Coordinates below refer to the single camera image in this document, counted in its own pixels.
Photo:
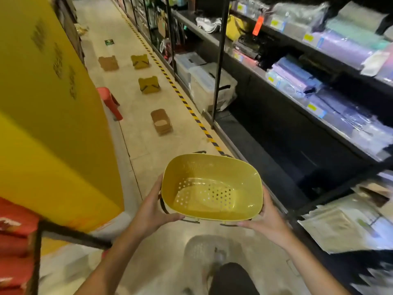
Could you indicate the red snack packets pile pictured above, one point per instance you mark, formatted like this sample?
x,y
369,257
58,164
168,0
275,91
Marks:
x,y
15,242

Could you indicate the yellow bag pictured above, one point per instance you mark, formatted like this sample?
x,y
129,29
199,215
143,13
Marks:
x,y
235,27

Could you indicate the yellow square pillar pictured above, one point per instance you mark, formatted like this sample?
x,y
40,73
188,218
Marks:
x,y
46,104

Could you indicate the rows of assorted hanging goods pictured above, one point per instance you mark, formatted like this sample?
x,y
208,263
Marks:
x,y
161,27

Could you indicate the pile of black packaged items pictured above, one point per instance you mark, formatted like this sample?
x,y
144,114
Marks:
x,y
258,49

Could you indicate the orange hanging tag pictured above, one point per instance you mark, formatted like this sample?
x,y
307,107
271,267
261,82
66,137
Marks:
x,y
258,26

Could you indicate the green arrow floor sticker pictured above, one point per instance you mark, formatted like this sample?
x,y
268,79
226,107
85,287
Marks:
x,y
109,42

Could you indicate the person's right hand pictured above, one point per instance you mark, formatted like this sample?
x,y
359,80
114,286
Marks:
x,y
273,227

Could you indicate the black display table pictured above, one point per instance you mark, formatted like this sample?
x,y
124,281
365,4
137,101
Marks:
x,y
76,235

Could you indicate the brown rectangular basket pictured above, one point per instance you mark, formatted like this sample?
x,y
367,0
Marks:
x,y
108,63
161,119

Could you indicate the yellow black hazard tape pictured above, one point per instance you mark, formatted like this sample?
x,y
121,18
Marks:
x,y
192,112

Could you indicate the small clear storage box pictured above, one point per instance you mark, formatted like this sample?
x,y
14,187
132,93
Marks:
x,y
187,62

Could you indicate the pile of pastel wrapped packets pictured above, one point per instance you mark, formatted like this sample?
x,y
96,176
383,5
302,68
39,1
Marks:
x,y
347,46

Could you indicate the white bundled item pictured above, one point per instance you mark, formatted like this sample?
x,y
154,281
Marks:
x,y
208,25

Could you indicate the yellow rectangular basket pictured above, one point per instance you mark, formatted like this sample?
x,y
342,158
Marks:
x,y
149,86
140,62

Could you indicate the pile of purple wrapped packets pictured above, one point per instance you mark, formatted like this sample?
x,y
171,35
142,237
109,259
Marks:
x,y
294,76

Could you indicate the person's dark shorts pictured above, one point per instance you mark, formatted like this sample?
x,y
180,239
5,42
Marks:
x,y
231,281

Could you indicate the pile of white flat packets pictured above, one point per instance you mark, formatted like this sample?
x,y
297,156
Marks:
x,y
344,224

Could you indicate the person's left hand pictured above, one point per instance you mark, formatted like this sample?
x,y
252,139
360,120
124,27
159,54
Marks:
x,y
144,215

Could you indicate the dark distant shelving unit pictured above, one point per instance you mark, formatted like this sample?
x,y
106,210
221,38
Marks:
x,y
69,24

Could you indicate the yellow oval basket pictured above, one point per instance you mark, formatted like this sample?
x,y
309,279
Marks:
x,y
212,175

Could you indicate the large clear storage box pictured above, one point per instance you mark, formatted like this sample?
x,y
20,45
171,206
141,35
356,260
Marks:
x,y
205,86

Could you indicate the person's left forearm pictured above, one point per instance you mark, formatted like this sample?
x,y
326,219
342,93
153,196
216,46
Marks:
x,y
107,267

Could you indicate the red plastic stool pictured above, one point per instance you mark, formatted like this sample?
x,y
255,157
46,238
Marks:
x,y
106,93

